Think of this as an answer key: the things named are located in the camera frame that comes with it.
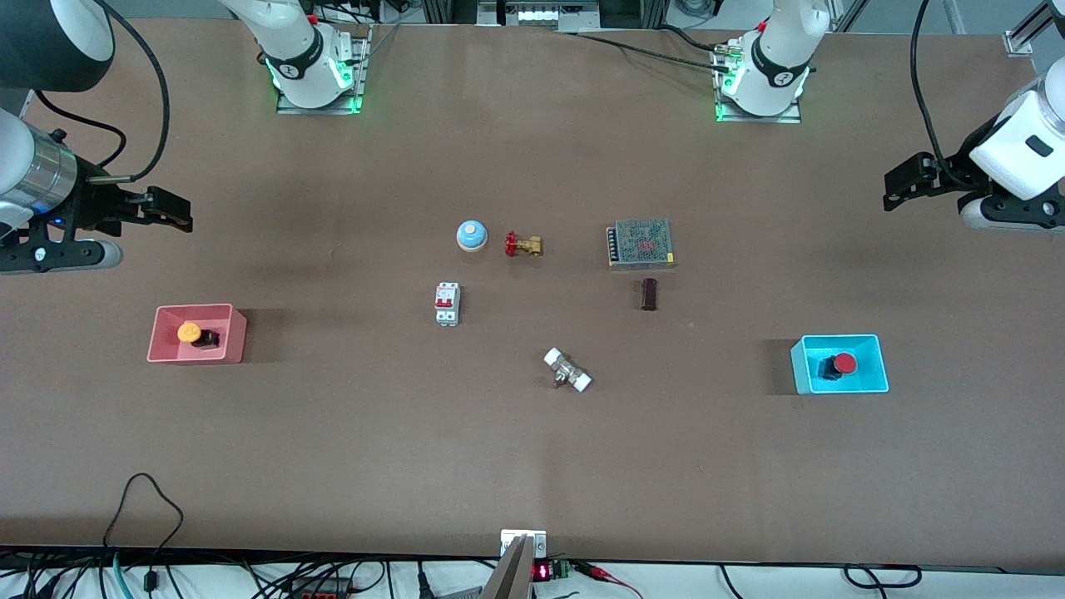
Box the yellow push button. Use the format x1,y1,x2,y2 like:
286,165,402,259
177,321,221,350

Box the pink plastic box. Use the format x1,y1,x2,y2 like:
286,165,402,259
147,304,248,365

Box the cyan plastic box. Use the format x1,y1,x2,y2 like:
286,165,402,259
790,334,890,395

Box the metal mesh power supply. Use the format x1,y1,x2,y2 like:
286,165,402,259
606,218,676,271

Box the white capped valve fitting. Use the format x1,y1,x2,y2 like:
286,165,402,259
543,347,593,394

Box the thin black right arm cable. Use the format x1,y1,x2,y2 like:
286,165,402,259
33,90,127,167

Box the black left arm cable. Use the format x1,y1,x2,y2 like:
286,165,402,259
911,0,958,180

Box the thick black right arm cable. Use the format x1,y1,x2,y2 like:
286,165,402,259
92,0,171,182

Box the aluminium corner bracket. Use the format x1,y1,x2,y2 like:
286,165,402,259
1003,0,1065,57

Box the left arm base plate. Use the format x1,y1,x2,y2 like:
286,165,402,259
714,37,802,125

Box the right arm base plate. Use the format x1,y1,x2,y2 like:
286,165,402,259
276,23,367,116

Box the black cable to arm base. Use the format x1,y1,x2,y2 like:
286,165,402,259
553,29,737,74

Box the looped black table cable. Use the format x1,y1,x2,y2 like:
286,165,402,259
102,473,186,593

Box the black coiled cable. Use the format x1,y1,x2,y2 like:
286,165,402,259
843,564,923,590

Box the aluminium frame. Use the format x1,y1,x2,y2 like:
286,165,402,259
420,0,671,34

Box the silver camera mount plate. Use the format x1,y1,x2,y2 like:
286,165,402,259
500,528,548,560

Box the red wire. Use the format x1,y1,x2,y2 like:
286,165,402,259
574,562,646,599

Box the grey camera mount bar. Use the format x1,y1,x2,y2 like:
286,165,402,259
480,535,535,599

